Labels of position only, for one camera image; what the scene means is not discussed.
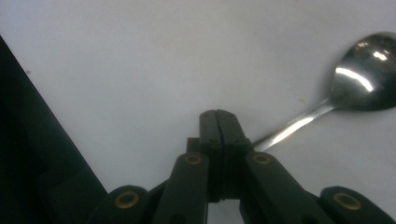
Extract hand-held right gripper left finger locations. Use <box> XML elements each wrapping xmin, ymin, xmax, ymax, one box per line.
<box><xmin>186</xmin><ymin>108</ymin><xmax>225</xmax><ymax>203</ymax></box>

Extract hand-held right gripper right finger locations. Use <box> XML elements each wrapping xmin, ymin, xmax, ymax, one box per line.
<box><xmin>217</xmin><ymin>108</ymin><xmax>255</xmax><ymax>202</ymax></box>

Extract metal spoon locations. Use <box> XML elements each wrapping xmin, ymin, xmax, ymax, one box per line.
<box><xmin>252</xmin><ymin>31</ymin><xmax>396</xmax><ymax>153</ymax></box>

